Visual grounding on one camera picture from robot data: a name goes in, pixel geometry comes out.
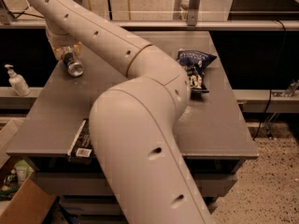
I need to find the blue Kettle chips bag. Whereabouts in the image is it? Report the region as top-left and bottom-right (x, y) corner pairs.
(177, 49), (217, 93)

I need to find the black snack bar wrapper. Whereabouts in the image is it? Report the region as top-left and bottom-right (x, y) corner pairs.
(67, 119), (93, 165)

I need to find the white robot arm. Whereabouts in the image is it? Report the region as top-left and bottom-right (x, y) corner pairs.
(28, 0), (214, 224)

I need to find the silver blue redbull can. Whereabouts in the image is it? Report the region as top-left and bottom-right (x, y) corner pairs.
(63, 47), (84, 77)

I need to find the black cable on rail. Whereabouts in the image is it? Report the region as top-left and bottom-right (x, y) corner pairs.
(8, 9), (46, 21)

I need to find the white pump soap bottle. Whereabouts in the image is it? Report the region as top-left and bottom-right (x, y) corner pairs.
(5, 64), (31, 96)

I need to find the brown cardboard box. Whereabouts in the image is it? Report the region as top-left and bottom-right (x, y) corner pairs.
(0, 119), (56, 224)

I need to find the metal railing frame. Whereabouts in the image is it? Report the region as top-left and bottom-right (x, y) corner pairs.
(0, 0), (299, 32)

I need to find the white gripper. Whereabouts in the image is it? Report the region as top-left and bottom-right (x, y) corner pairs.
(45, 18), (82, 61)

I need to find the grey drawer cabinet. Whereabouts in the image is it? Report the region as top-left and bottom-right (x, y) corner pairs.
(6, 31), (259, 224)

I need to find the green white bottle in box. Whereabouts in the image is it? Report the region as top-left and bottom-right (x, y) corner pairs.
(14, 160), (33, 185)

